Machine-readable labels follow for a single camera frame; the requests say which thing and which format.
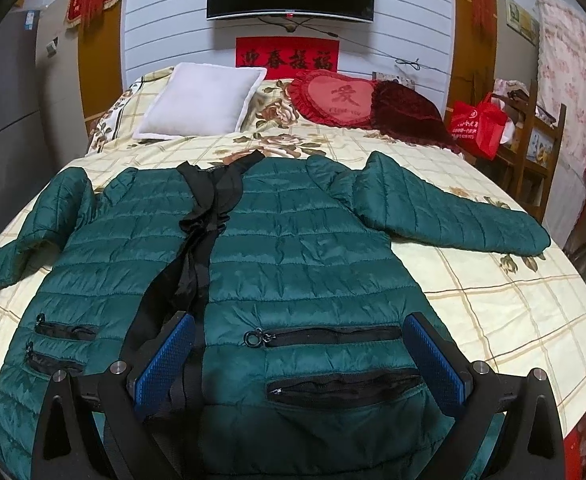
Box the dark green puffer jacket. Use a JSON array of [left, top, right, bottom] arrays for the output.
[[0, 152, 550, 479]]

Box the wooden shelf rack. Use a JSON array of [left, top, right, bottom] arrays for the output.
[[489, 80, 567, 222]]

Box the red shopping bag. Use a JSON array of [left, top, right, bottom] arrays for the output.
[[448, 92, 509, 160]]

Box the grey refrigerator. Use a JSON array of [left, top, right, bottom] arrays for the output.
[[0, 11, 54, 232]]

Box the white square pillow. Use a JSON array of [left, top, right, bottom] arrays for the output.
[[133, 63, 267, 140]]

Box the dark red velvet cushion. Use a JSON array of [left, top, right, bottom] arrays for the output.
[[371, 80, 461, 154]]

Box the floral pink curtain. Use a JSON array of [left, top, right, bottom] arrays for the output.
[[537, 0, 586, 174]]

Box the red heart-shaped cushion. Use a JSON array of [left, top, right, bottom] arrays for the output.
[[287, 70, 375, 129]]

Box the red calligraphy banner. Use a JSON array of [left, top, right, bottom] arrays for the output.
[[235, 36, 340, 79]]

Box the black television cable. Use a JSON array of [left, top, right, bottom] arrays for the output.
[[257, 15, 449, 74]]

